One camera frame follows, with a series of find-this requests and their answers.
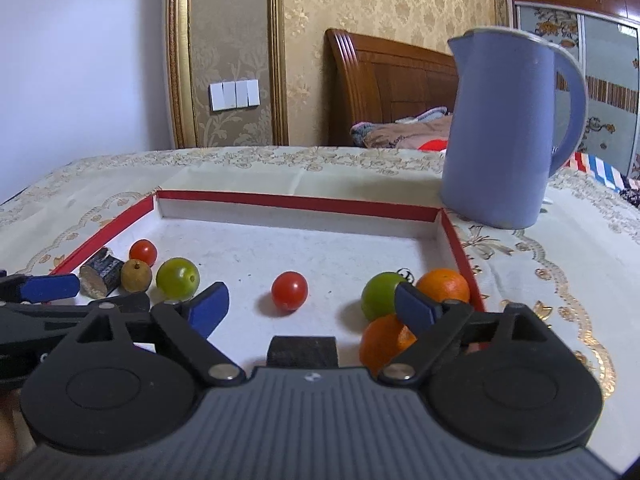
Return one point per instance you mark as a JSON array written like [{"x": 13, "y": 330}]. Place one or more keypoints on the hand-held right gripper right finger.
[{"x": 415, "y": 310}]

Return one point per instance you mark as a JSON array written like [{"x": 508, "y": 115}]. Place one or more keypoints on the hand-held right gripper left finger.
[{"x": 210, "y": 310}]

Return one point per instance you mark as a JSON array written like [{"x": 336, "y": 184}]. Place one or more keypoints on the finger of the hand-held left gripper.
[
  {"x": 45, "y": 317},
  {"x": 50, "y": 286}
]

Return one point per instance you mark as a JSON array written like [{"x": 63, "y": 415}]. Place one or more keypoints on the green tomato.
[
  {"x": 177, "y": 278},
  {"x": 381, "y": 295}
]

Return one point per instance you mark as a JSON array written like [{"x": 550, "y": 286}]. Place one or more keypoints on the orange mandarin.
[
  {"x": 445, "y": 284},
  {"x": 385, "y": 342}
]

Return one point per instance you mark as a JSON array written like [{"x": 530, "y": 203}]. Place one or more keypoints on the dark bark log piece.
[{"x": 100, "y": 276}]

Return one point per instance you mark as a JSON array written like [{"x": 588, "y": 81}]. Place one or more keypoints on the yellow-brown longan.
[{"x": 136, "y": 276}]

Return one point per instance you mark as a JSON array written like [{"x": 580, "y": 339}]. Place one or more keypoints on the red cherry tomato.
[
  {"x": 143, "y": 251},
  {"x": 289, "y": 291}
]

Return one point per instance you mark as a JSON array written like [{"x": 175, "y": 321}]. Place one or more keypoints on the black wood block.
[{"x": 302, "y": 352}]

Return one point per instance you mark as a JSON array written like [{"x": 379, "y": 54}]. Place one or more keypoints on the red cardboard box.
[{"x": 325, "y": 250}]

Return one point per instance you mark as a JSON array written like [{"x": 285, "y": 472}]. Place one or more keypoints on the cream gold-patterned tablecloth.
[{"x": 550, "y": 270}]

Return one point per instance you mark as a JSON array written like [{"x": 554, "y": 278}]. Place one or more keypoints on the brown blanket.
[{"x": 400, "y": 132}]

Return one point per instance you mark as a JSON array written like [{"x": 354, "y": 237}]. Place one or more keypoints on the blue electric kettle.
[{"x": 500, "y": 135}]

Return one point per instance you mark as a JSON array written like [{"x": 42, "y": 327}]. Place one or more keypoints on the brown wooden bed headboard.
[{"x": 380, "y": 80}]

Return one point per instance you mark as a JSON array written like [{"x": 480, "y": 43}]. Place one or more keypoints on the striped colourful blanket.
[{"x": 600, "y": 167}]

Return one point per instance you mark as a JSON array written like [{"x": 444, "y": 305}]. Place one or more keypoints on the dark floral cloth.
[{"x": 632, "y": 194}]

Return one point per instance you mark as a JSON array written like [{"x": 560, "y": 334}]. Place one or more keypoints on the wardrobe with floral sliding doors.
[{"x": 610, "y": 60}]

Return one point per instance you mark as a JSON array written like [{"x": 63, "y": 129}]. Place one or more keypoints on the white wall light switch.
[{"x": 234, "y": 95}]

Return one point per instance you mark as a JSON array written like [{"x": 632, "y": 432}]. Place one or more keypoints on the gold wall moulding frame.
[{"x": 179, "y": 60}]

